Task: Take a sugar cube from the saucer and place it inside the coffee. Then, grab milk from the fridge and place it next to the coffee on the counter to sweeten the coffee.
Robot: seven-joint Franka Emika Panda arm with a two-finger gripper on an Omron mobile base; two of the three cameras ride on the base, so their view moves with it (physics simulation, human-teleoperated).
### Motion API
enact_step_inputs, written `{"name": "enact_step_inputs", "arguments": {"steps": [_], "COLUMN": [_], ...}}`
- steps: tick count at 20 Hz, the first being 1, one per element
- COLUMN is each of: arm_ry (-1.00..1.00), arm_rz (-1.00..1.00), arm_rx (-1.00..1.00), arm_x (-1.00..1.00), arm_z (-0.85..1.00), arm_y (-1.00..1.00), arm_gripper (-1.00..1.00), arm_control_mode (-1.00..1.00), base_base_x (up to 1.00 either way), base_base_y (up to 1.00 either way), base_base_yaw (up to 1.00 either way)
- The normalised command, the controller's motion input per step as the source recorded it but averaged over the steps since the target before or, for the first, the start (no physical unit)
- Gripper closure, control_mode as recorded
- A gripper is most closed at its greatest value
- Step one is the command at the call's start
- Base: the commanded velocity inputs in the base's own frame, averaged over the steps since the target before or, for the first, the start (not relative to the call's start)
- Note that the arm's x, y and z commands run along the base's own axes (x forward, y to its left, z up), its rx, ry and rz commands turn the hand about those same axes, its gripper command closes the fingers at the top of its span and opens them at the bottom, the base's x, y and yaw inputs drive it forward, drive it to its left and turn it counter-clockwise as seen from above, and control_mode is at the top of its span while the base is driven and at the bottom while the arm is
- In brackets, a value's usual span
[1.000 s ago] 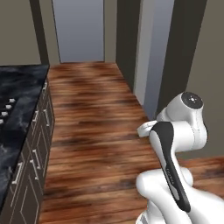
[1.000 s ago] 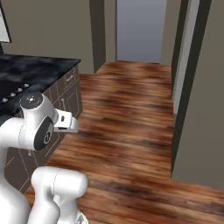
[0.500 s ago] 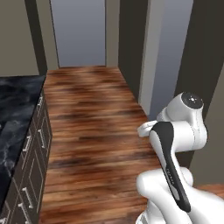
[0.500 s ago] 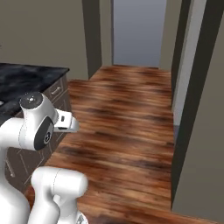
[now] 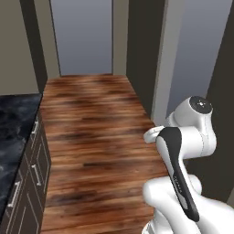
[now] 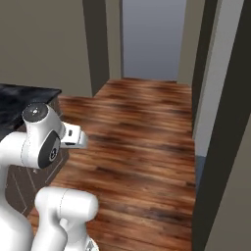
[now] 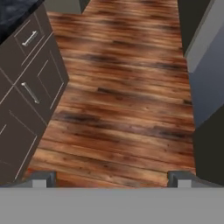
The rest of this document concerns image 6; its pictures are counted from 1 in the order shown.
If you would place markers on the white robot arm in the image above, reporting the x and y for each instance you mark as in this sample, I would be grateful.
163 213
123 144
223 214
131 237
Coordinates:
39 143

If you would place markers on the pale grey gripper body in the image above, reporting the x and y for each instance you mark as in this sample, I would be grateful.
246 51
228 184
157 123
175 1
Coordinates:
83 140

